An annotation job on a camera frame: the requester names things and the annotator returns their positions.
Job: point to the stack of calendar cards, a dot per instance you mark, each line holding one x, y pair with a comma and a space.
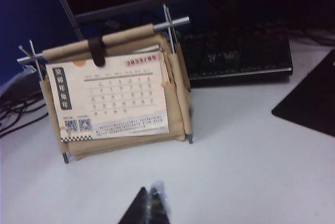
165, 63

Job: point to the May calendar page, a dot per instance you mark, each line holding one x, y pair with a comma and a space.
117, 98

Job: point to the black keyboard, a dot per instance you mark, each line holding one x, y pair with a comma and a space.
235, 59

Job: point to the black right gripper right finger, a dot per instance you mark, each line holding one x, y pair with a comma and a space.
158, 208

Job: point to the black mouse pad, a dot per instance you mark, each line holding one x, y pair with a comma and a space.
311, 103

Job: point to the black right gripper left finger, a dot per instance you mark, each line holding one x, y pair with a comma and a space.
138, 211

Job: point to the beige canvas calendar stand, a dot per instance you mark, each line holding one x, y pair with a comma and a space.
117, 148

